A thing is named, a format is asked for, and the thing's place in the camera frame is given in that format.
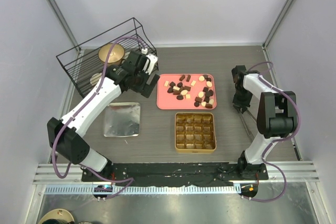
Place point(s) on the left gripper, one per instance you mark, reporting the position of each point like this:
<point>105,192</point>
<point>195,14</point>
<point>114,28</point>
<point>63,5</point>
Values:
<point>145,90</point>

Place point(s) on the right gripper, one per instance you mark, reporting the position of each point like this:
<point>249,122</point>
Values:
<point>238,104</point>

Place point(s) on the metal tongs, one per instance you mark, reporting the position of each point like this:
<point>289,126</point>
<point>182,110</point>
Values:
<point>249,123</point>

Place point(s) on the pink tray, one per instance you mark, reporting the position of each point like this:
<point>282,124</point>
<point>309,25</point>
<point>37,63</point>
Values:
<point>186,91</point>

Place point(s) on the gold chocolate box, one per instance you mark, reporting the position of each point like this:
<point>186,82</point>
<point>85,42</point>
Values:
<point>195,133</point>

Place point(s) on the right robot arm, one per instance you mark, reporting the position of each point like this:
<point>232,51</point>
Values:
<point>277,117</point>

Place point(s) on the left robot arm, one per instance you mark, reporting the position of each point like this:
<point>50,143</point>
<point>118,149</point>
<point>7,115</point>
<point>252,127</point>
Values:
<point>66,134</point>

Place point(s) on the silver box lid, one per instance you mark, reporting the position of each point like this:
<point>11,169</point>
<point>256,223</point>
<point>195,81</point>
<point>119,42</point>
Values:
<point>122,119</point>

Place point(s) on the gold bowl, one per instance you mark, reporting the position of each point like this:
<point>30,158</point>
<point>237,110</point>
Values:
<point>114,56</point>

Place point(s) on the pink cup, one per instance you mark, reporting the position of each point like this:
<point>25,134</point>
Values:
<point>95,78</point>

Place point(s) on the round object bottom left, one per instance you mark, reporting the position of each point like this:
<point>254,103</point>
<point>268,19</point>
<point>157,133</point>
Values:
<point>57,216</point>

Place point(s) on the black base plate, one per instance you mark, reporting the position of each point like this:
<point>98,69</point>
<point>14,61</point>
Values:
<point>206,174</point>

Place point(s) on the black wire rack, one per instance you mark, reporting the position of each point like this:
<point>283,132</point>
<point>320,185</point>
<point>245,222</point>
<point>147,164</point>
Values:
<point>84,61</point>

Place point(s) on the white cable duct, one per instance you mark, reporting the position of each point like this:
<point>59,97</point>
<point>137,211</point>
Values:
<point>106,190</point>

